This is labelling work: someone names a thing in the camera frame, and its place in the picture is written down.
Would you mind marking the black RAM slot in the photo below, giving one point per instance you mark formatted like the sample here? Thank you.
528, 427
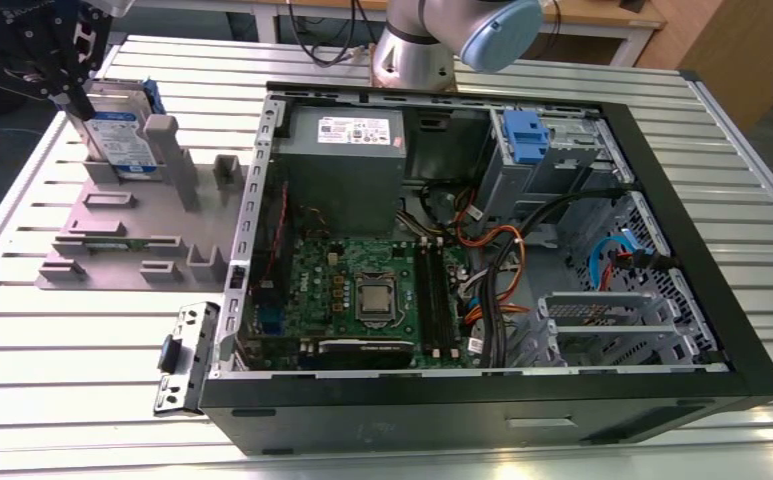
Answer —
447, 300
428, 300

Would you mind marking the grey parts rack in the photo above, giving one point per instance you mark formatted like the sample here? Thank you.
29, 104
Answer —
133, 220

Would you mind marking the metal disk bay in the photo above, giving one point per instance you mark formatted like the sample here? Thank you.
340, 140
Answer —
614, 330

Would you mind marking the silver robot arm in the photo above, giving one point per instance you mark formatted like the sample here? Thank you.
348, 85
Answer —
407, 60

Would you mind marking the white metal desk frame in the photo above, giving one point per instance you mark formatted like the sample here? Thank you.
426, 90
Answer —
265, 27

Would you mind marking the silver CPU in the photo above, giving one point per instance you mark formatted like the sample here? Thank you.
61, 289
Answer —
376, 299

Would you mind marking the green motherboard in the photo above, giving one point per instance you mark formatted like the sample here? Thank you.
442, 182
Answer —
323, 320

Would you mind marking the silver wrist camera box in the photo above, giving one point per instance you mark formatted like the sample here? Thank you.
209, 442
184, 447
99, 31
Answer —
116, 6

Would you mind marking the CPU socket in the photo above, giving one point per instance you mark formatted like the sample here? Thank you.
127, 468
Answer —
380, 277

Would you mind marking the blue plastic drive latch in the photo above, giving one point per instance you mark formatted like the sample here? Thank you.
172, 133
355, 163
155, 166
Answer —
523, 130

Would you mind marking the green RAM stick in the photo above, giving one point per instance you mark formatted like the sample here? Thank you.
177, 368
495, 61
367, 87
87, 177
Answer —
120, 245

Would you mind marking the brown cabinet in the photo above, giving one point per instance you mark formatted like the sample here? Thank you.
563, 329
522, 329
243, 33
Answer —
740, 60

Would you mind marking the hard disk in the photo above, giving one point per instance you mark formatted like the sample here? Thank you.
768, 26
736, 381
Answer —
120, 140

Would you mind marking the grey power supply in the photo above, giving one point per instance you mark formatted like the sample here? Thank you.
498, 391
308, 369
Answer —
340, 190

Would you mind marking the black PC case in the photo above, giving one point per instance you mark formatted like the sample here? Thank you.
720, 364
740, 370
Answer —
427, 415

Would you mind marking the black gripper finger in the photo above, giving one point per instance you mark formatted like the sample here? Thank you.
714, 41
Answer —
7, 72
93, 45

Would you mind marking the wooden desk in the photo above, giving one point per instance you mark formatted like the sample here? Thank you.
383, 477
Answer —
627, 17

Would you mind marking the metal optical drive cage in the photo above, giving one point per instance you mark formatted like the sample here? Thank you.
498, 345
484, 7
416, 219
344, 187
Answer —
560, 170

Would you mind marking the metal slot retention bracket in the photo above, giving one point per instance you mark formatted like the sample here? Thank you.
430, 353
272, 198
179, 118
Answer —
187, 350

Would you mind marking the black graphics card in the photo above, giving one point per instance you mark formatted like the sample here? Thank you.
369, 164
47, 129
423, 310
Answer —
360, 350

